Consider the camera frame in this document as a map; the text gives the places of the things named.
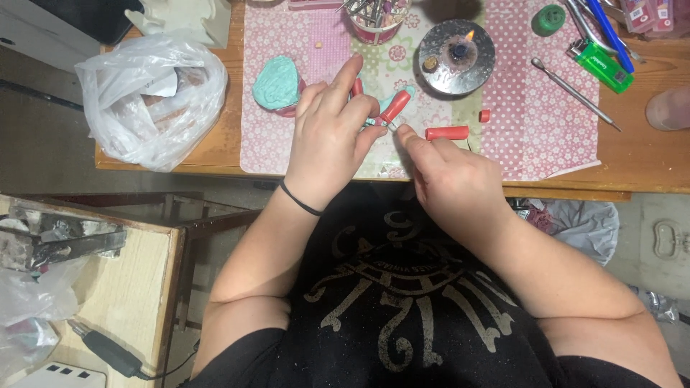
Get pink patchwork table mat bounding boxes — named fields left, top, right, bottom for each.
left=240, top=0, right=602, bottom=182

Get pink flat case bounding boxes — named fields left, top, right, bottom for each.
left=288, top=0, right=346, bottom=12

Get pale pink rounded object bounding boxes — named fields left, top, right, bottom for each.
left=645, top=86, right=690, bottom=132

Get white plastic bag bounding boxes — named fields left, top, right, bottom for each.
left=74, top=33, right=229, bottom=173

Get metal alcohol burner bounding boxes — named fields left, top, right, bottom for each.
left=418, top=19, right=496, bottom=97

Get white power strip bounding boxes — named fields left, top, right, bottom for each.
left=10, top=362, right=108, bottom=388

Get green lighter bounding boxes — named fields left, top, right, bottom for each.
left=566, top=39, right=635, bottom=95

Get grey metal press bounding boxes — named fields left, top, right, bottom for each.
left=0, top=207, right=128, bottom=273

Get green round cap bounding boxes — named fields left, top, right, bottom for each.
left=531, top=4, right=567, bottom=37

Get black hair tie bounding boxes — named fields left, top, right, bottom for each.
left=279, top=178, right=325, bottom=218

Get blue-handled tool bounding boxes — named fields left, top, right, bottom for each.
left=585, top=0, right=636, bottom=74

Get pink plastic boxes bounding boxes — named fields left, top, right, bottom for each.
left=619, top=0, right=690, bottom=40

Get metal tweezers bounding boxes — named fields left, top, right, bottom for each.
left=563, top=0, right=645, bottom=63

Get grey trash bag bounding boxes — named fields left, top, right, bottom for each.
left=509, top=198, right=620, bottom=266

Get teal dental cast pink base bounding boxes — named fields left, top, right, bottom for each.
left=252, top=55, right=308, bottom=118

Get white cabinet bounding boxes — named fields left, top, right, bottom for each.
left=0, top=8, right=103, bottom=74

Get cup of metal tools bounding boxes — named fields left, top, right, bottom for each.
left=334, top=0, right=414, bottom=46

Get black handpiece with cable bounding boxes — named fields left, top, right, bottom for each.
left=67, top=319, right=201, bottom=382

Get red wax roll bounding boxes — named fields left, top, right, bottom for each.
left=425, top=125, right=470, bottom=142

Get metal wax spatula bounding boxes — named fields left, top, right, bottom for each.
left=531, top=57, right=623, bottom=133

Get black printed shirt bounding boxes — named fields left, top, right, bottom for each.
left=183, top=182, right=690, bottom=388

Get beige side table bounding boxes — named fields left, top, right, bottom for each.
left=0, top=193, right=187, bottom=388

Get person's left hand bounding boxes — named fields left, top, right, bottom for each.
left=284, top=53, right=389, bottom=212

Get clear plastic bag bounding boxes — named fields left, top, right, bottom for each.
left=0, top=256, right=90, bottom=379

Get person's right hand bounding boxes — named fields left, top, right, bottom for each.
left=396, top=124, right=515, bottom=240

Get red-handled pliers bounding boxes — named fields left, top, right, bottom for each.
left=349, top=77, right=414, bottom=131

